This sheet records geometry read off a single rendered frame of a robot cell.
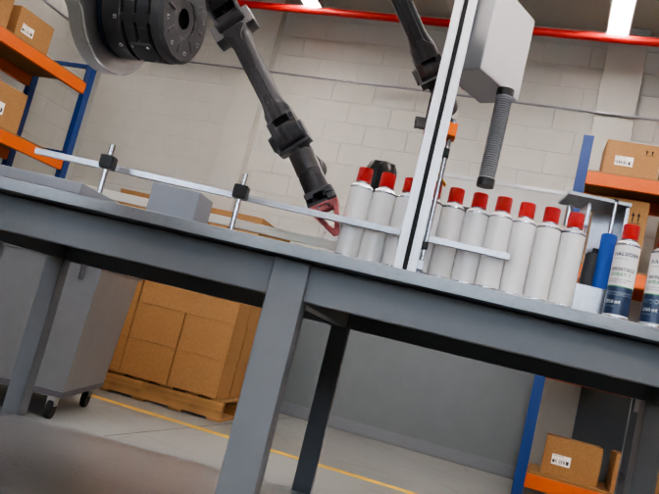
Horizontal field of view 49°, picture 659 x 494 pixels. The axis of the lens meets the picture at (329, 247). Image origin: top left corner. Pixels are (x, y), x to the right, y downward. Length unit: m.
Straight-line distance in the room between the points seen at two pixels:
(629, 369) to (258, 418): 0.56
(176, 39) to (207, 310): 3.90
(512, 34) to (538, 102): 4.80
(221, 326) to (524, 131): 3.02
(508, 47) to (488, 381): 4.57
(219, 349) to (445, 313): 3.88
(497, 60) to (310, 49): 5.49
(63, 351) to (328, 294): 2.73
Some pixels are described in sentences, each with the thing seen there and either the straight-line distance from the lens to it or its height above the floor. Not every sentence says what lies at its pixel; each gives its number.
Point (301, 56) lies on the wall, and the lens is 6.98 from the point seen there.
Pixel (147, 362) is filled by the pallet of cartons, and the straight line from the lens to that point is 5.13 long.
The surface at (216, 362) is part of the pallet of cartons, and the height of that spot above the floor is 0.38.
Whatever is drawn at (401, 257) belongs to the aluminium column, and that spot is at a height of 0.89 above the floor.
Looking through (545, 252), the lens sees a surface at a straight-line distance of 1.58.
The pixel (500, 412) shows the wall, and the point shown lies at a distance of 5.95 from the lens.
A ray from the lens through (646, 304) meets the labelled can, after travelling 1.63.
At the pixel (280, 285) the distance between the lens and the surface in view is 1.14.
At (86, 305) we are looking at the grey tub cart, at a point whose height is 0.58.
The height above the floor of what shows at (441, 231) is 0.98.
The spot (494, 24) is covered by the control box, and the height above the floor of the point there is 1.39.
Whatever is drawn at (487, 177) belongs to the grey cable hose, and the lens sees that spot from 1.50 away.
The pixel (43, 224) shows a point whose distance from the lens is 1.29.
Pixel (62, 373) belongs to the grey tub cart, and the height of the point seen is 0.23.
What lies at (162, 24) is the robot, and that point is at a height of 1.10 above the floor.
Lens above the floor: 0.70
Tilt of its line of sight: 7 degrees up
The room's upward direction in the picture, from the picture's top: 14 degrees clockwise
